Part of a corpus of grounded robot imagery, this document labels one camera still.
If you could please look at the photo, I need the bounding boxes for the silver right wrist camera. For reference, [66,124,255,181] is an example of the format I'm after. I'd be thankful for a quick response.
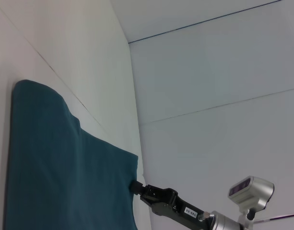
[227,176,275,222]

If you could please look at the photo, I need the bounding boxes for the right gripper cable with connector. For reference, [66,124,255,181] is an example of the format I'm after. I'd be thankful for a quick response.
[196,210,211,220]

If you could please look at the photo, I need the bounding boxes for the teal t-shirt with FREE print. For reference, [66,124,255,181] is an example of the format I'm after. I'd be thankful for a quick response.
[4,80,140,230]

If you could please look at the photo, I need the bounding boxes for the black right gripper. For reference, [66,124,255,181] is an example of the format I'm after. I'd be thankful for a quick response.
[129,181,213,230]

